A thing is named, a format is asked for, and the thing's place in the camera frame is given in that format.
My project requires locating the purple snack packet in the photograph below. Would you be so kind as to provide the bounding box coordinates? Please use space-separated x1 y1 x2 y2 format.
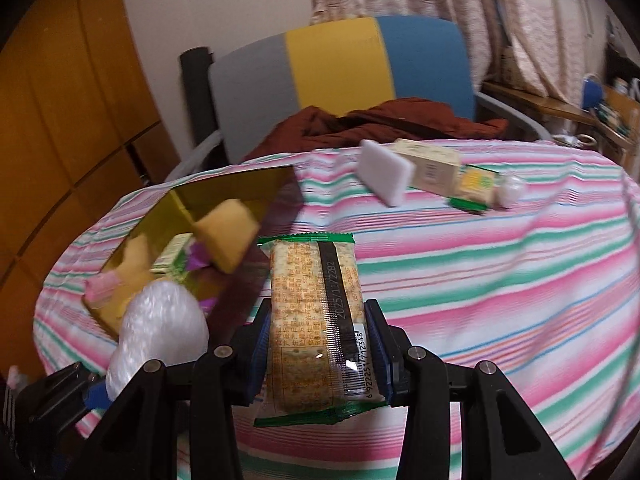
186 240 212 272
198 297 218 316

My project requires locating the yellow sponge block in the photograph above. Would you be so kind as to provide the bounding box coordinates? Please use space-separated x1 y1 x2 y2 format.
116 234 152 283
193 198 259 274

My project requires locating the green cracker packet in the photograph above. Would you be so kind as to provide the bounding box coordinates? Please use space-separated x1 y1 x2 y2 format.
254 232 386 428

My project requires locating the small green white box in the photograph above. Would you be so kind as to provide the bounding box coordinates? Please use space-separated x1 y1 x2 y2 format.
151 233 193 275

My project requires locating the cracker biscuit packet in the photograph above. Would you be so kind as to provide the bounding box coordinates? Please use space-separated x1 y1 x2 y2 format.
448 165 499 214

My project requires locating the white plastic bag ball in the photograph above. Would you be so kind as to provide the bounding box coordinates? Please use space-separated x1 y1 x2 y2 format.
495 174 527 209

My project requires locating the striped pink green tablecloth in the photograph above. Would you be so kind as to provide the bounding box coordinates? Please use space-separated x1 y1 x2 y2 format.
34 141 639 479

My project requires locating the gold metal tin box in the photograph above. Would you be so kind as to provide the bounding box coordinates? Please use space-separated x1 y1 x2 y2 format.
82 166 304 341

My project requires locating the wooden wardrobe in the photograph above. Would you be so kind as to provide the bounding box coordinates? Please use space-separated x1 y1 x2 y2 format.
1 0 179 377

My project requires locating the cream cardboard box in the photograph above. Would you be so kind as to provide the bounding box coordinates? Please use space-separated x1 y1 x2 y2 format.
390 139 461 196

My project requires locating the white rectangular sponge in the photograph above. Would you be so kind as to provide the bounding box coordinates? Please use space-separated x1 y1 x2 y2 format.
356 140 416 207

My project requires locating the wooden side desk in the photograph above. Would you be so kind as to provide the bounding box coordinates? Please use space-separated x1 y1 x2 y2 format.
482 81 638 168

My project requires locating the dark red jacket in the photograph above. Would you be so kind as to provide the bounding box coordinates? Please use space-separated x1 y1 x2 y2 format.
245 98 509 160

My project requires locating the black rolled mat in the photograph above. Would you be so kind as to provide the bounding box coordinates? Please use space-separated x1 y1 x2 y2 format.
179 47 218 145

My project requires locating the blue round object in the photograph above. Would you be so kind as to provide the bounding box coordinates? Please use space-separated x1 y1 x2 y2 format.
582 73 604 112

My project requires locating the grey yellow blue chair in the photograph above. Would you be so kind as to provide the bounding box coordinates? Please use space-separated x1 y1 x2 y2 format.
169 15 551 180

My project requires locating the patterned beige curtain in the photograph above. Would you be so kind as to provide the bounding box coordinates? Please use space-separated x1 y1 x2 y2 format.
314 0 586 106

